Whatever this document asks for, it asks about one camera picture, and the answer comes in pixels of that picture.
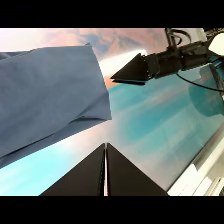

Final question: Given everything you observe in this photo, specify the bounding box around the silver frame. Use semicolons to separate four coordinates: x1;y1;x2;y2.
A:
167;135;224;197

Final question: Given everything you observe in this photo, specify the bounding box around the blue shirt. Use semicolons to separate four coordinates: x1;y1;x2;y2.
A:
0;43;113;169

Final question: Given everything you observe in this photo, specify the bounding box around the black cable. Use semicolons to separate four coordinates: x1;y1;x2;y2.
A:
175;71;224;93

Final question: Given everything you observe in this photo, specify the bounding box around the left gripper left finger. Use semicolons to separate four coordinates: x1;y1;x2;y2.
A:
40;142;106;197

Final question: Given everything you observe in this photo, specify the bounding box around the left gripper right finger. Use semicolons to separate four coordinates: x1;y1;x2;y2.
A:
106;142;169;197

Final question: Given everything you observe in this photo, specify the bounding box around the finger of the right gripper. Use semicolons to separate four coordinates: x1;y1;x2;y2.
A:
110;52;151;86

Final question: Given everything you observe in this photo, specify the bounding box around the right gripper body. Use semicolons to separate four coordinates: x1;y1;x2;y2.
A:
144;42;214;80

